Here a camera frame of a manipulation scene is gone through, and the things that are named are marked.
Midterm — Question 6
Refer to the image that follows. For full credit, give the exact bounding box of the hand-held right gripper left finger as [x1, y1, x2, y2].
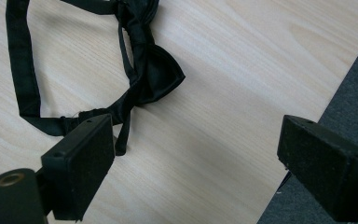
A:
[40, 113, 117, 222]

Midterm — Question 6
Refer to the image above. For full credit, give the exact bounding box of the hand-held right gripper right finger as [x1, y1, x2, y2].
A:
[276, 114, 358, 223]

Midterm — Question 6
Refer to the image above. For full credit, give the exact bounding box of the black bow tie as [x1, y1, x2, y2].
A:
[5, 0, 186, 157]

